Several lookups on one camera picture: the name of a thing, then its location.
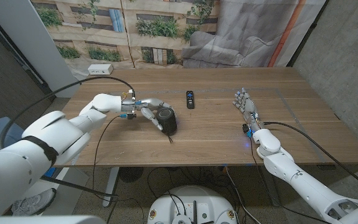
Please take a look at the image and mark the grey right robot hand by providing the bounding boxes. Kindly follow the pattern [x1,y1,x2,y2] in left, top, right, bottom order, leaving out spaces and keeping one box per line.
[232,87,262,132]

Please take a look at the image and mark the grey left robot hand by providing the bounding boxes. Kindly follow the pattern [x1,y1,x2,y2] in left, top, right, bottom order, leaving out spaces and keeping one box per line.
[134,98,173,131]

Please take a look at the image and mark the black cylindrical mesh speaker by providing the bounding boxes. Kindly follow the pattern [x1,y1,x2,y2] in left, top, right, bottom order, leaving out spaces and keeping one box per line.
[156,107,178,144]

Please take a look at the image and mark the black TV remote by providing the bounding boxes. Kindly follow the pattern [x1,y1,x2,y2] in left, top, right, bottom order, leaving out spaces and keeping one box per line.
[186,90,195,110]

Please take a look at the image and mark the white power strip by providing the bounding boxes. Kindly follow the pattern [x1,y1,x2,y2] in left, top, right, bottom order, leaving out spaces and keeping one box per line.
[87,63,114,76]

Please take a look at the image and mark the black round grille object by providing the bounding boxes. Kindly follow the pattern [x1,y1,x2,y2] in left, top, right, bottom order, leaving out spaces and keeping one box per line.
[118,167,144,184]

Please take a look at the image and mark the printed fabric backdrop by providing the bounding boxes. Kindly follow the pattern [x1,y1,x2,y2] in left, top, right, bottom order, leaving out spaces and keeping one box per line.
[31,0,327,78]

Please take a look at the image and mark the grey table leg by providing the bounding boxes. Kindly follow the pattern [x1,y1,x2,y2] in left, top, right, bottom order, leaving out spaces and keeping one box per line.
[261,164,281,208]

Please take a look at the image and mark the white table leg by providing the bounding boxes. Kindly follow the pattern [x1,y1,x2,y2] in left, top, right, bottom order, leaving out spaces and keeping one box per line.
[102,167,120,208]

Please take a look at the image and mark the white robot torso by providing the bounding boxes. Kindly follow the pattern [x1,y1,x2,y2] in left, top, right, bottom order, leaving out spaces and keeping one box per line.
[147,185,238,224]

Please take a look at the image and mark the white column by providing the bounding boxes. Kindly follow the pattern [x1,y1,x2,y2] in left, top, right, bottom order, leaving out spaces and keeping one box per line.
[0,0,82,99]

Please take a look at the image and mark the grey white sneaker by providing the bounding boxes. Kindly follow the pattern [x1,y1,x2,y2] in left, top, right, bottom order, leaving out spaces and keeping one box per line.
[11,187,57,217]

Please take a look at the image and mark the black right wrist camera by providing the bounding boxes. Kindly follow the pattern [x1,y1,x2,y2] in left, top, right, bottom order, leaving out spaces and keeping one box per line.
[242,123,253,138]

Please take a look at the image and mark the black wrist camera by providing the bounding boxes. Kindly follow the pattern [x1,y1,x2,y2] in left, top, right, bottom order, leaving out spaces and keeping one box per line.
[242,123,253,138]
[119,112,137,121]

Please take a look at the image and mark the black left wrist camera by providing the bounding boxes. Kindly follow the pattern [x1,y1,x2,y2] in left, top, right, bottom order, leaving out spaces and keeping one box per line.
[119,112,137,121]

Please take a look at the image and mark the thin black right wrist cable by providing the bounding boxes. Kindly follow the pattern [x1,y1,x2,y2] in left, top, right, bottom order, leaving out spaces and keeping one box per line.
[249,136,332,224]

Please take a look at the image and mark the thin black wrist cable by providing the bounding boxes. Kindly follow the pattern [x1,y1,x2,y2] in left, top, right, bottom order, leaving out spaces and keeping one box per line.
[92,114,145,224]
[249,136,332,224]

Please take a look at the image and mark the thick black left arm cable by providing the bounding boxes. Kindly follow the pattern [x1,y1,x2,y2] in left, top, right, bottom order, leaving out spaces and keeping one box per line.
[0,76,136,198]

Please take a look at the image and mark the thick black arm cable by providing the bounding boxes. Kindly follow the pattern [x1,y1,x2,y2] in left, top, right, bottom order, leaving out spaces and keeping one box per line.
[0,76,136,198]
[263,121,358,195]

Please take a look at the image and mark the thin black left wrist cable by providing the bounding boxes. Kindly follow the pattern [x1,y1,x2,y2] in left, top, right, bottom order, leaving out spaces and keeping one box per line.
[92,114,145,224]

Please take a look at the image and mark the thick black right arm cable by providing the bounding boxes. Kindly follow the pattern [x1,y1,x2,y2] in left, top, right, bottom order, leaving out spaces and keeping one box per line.
[263,121,358,195]

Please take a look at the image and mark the grey floor cable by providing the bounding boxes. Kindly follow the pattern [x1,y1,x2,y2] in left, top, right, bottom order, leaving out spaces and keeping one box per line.
[224,166,262,224]

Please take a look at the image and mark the black backdrop frame pole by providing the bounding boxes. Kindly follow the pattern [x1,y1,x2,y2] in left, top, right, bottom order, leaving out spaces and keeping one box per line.
[286,0,331,68]

